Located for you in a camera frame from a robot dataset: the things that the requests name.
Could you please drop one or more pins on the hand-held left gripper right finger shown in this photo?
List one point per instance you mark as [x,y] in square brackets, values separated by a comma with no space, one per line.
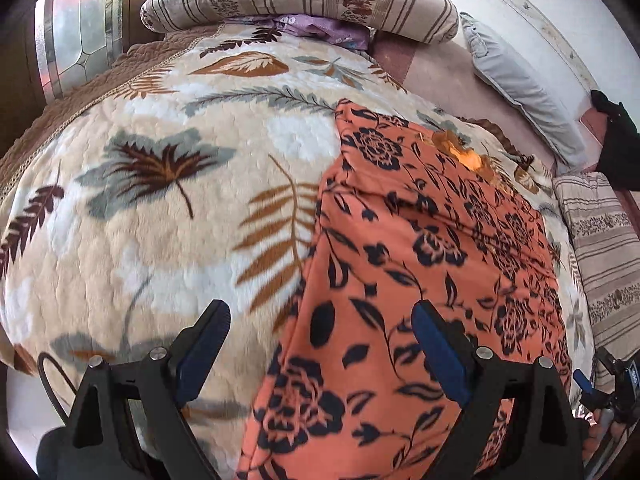
[440,355]

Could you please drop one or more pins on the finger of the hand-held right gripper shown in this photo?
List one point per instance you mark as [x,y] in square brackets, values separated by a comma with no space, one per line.
[583,381]

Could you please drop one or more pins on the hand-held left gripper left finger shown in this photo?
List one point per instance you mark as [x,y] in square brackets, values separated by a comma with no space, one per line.
[200,355]

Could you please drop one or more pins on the orange black floral garment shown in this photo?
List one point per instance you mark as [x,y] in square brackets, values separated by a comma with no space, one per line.
[400,240]

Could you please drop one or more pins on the person's right hand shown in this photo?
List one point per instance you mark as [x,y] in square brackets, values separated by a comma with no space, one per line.
[594,441]

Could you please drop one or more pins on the cream leaf-print blanket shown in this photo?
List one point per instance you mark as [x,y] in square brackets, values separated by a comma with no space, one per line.
[150,260]

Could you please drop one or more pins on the striped folded quilt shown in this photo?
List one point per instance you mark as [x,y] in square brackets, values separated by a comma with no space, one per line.
[600,260]

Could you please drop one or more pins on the black cloth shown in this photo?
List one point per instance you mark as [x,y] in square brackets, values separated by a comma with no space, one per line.
[617,145]

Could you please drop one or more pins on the grey pillow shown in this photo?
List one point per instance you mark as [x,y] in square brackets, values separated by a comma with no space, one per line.
[520,90]

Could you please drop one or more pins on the pink bed sheet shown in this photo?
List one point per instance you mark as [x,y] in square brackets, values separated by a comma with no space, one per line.
[430,75]

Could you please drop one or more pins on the brown door with patterned glass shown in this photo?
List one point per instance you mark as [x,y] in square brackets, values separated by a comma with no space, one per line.
[80,35]

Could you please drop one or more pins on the purple floral cloth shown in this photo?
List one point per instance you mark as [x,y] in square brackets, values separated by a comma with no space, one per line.
[320,27]

